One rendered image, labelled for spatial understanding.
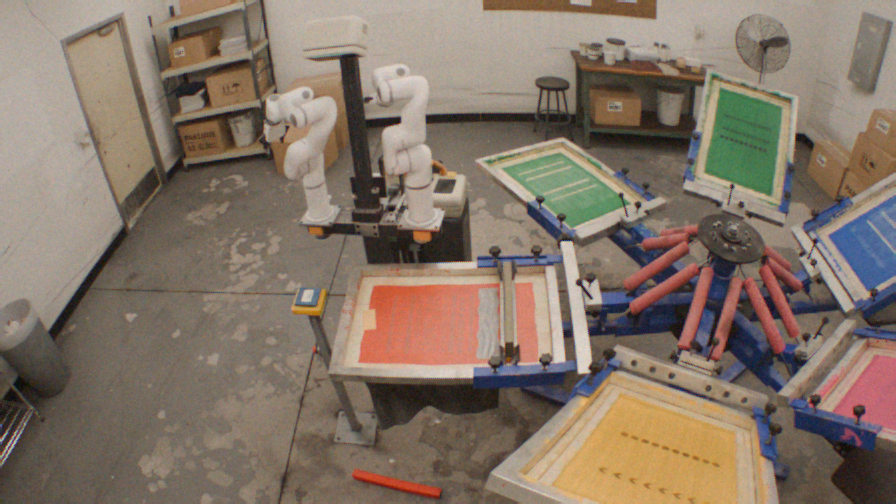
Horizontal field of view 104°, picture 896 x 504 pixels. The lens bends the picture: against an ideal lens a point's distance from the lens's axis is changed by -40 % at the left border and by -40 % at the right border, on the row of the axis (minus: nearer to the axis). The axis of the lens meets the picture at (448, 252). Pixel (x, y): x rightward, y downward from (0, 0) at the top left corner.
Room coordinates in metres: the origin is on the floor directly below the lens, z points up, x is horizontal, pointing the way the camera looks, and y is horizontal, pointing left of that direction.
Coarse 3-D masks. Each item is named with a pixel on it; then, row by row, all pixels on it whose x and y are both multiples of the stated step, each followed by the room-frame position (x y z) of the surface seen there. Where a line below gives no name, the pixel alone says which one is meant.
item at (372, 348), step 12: (384, 324) 1.42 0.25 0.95; (528, 324) 1.36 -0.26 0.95; (372, 336) 1.36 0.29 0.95; (384, 336) 1.36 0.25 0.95; (528, 336) 1.30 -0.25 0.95; (360, 348) 1.31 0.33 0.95; (372, 348) 1.30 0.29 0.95; (384, 348) 1.30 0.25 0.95; (528, 348) 1.24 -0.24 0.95; (360, 360) 1.25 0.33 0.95; (372, 360) 1.24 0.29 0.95; (384, 360) 1.24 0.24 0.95; (396, 360) 1.24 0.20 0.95; (408, 360) 1.24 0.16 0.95; (420, 360) 1.23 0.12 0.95; (432, 360) 1.23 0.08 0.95; (444, 360) 1.23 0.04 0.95; (456, 360) 1.22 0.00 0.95; (468, 360) 1.22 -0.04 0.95; (480, 360) 1.21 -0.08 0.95; (528, 360) 1.19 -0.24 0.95
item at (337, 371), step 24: (360, 264) 1.73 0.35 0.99; (384, 264) 1.72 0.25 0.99; (408, 264) 1.71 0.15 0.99; (432, 264) 1.70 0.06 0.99; (456, 264) 1.69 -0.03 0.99; (552, 288) 1.49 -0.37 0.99; (552, 312) 1.37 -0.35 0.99; (336, 336) 1.34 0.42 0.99; (552, 336) 1.25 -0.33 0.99; (336, 360) 1.22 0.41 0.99; (432, 384) 1.12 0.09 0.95; (456, 384) 1.12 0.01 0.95
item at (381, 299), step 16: (384, 288) 1.62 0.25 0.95; (400, 288) 1.61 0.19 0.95; (416, 288) 1.61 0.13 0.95; (432, 288) 1.60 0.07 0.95; (448, 288) 1.59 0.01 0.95; (464, 288) 1.58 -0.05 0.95; (528, 288) 1.55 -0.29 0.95; (384, 304) 1.53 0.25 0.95; (528, 304) 1.46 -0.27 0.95; (384, 320) 1.44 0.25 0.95
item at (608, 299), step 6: (600, 294) 1.38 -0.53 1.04; (606, 294) 1.37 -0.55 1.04; (612, 294) 1.37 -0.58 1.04; (618, 294) 1.36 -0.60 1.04; (624, 294) 1.36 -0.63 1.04; (606, 300) 1.34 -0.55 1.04; (612, 300) 1.34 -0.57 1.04; (618, 300) 1.33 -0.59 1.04; (624, 300) 1.33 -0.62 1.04; (606, 306) 1.32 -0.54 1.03; (612, 306) 1.32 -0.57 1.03; (618, 306) 1.32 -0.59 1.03; (624, 306) 1.31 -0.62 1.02; (588, 312) 1.33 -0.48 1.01; (612, 312) 1.32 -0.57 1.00; (618, 312) 1.32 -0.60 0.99
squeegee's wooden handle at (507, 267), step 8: (504, 264) 1.58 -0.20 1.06; (504, 272) 1.53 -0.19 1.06; (504, 280) 1.49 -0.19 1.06; (504, 288) 1.45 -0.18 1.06; (512, 288) 1.45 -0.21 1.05; (504, 296) 1.41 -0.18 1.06; (512, 296) 1.40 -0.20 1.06; (504, 304) 1.37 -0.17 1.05; (512, 304) 1.36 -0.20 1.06; (504, 312) 1.33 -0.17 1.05; (512, 312) 1.32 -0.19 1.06; (504, 320) 1.30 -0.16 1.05; (512, 320) 1.28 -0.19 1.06; (504, 328) 1.27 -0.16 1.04; (512, 328) 1.25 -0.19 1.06; (504, 336) 1.25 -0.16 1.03; (512, 336) 1.21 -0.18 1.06; (504, 344) 1.22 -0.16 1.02; (512, 344) 1.19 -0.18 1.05; (504, 352) 1.19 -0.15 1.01; (512, 352) 1.19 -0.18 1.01
